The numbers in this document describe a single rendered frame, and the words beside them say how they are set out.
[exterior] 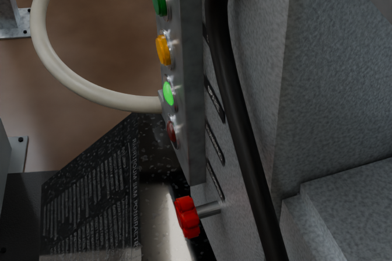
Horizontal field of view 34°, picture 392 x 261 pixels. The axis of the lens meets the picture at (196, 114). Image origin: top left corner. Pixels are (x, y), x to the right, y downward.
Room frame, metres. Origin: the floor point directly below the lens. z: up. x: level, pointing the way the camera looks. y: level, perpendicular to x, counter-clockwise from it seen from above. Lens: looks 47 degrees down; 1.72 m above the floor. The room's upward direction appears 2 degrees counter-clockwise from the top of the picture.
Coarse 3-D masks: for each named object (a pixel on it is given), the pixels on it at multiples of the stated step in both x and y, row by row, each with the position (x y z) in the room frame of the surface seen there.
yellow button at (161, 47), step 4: (160, 36) 0.40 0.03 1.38; (156, 40) 0.41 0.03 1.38; (160, 40) 0.40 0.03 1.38; (164, 40) 0.40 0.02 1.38; (156, 44) 0.41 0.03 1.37; (160, 44) 0.40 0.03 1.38; (164, 44) 0.40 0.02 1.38; (156, 48) 0.41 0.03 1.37; (160, 48) 0.39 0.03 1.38; (164, 48) 0.39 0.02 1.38; (160, 52) 0.40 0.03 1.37; (164, 52) 0.39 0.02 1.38; (168, 52) 0.39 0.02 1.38; (160, 56) 0.40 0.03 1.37; (164, 56) 0.39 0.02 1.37; (168, 56) 0.39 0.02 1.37; (160, 60) 0.40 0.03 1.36; (164, 60) 0.39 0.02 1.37; (168, 60) 0.39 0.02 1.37; (164, 64) 0.39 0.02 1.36; (168, 64) 0.39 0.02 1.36
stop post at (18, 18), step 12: (0, 0) 2.16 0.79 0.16; (12, 0) 2.20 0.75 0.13; (0, 12) 2.16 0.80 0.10; (12, 12) 2.16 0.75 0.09; (24, 12) 2.27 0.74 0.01; (0, 24) 2.16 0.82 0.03; (12, 24) 2.16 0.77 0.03; (24, 24) 2.18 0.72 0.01; (0, 36) 2.11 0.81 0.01; (12, 36) 2.11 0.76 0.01; (24, 36) 2.11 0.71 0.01
